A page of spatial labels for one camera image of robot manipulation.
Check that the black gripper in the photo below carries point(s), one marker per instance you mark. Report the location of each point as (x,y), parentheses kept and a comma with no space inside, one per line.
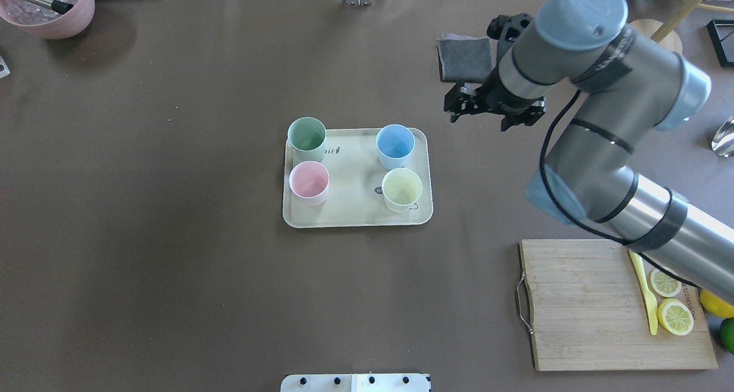
(500,98)

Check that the blue cup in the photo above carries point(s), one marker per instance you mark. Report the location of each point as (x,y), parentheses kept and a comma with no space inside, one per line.
(395,144)

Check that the cream yellow cup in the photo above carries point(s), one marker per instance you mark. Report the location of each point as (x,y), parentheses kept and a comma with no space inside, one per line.
(401,189)

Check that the green cup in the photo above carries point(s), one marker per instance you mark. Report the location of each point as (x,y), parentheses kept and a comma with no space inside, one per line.
(307,138)

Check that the pink cup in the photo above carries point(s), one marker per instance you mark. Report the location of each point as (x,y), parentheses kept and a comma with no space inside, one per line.
(309,181)

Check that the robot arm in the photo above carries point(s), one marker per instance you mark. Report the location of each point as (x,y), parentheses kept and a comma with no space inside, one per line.
(633,85)

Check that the grey folded cloth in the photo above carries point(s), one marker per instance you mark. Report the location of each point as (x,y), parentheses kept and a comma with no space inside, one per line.
(464,58)

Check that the wooden cup tree stand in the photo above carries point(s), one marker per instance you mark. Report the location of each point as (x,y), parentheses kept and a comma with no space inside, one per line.
(664,33)

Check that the yellow plastic knife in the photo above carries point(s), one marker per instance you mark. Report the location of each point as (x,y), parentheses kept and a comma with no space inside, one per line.
(650,301)

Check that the bamboo cutting board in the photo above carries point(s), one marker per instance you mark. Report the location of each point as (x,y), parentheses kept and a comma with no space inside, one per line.
(586,312)

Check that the metal ice scoop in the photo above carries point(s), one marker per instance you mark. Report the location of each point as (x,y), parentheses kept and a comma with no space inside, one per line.
(722,142)

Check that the lemon slice lower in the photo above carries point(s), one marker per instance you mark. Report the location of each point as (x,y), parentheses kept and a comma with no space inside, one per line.
(663,284)

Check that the lemon slice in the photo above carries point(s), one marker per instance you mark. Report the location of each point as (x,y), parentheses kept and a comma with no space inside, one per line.
(675,317)
(663,284)

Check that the lemon slice upper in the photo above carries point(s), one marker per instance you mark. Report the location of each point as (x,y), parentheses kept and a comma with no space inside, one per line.
(675,317)

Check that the yellow lemon upper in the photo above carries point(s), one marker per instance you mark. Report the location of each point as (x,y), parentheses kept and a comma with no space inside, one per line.
(715,305)

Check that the green lime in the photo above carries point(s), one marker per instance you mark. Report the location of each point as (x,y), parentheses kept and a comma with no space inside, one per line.
(726,334)

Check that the pink bowl of ice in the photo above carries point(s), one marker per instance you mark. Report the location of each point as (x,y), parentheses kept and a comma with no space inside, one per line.
(49,19)

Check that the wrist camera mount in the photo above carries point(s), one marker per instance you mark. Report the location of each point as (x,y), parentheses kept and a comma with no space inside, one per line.
(505,30)

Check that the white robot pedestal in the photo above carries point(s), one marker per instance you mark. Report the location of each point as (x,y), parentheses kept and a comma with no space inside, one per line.
(357,382)

